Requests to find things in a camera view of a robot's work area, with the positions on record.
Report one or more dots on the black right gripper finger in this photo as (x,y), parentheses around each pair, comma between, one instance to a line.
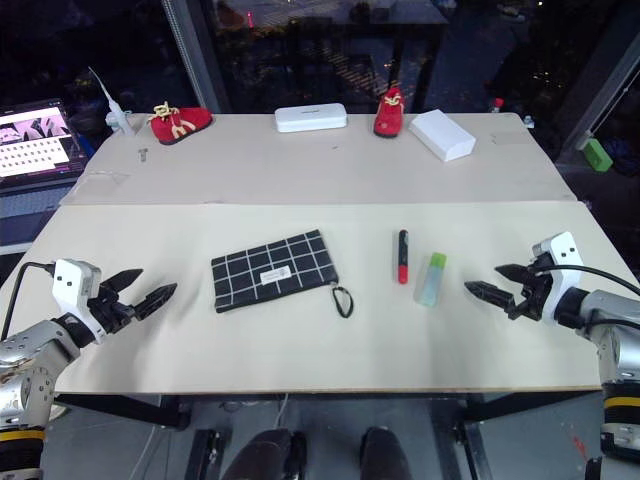
(511,272)
(490,294)

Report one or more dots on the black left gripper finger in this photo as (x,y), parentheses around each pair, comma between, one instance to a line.
(157,296)
(124,278)

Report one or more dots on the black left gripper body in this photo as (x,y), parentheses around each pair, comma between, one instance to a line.
(110,310)

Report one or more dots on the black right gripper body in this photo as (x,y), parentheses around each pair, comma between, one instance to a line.
(532,295)

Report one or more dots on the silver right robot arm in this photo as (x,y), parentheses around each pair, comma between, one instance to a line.
(607,335)

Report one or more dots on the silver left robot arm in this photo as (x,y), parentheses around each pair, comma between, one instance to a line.
(27,360)

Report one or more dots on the black grid pencil pouch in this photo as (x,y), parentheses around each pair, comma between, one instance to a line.
(274,271)

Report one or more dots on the white flat rectangular case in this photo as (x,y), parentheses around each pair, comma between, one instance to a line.
(310,117)

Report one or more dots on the green capped glue stick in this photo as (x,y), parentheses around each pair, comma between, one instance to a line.
(432,280)

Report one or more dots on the red black pen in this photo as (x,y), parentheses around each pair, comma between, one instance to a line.
(403,256)

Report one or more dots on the small metal clip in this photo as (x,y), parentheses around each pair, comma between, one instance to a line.
(143,154)

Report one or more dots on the green box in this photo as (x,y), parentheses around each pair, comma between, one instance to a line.
(597,155)

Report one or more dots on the white cardboard box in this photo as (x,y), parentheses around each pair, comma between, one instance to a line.
(442,135)

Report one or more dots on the red shoe with yellow laces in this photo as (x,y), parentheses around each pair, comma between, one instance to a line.
(179,124)
(390,115)

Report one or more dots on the laptop with lit screen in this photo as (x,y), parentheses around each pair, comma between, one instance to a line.
(32,142)

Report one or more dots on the red capped bottle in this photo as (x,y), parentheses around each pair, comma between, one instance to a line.
(497,105)

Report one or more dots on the white glue tube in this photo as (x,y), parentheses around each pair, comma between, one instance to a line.
(114,107)

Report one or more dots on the dark rounded foot shape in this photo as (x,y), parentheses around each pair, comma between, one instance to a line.
(387,452)
(265,455)

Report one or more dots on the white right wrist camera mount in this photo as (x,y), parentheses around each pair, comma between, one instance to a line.
(559,265)

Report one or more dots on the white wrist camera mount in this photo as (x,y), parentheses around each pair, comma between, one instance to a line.
(559,265)
(70,285)

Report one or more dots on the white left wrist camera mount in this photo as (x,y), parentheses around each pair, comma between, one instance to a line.
(70,285)

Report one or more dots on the black table frame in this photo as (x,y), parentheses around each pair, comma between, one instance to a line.
(150,407)

